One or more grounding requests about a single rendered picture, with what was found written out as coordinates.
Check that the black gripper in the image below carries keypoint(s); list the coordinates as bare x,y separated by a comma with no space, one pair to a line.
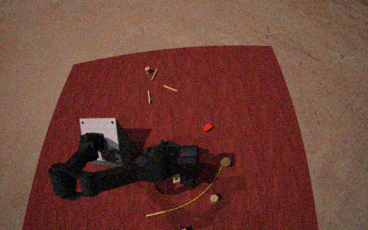
188,175

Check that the round wooden button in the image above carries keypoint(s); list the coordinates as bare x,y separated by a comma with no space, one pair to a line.
226,162

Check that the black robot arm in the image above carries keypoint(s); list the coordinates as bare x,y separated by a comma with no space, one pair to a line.
155,164

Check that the small red block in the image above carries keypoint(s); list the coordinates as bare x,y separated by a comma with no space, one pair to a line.
208,127

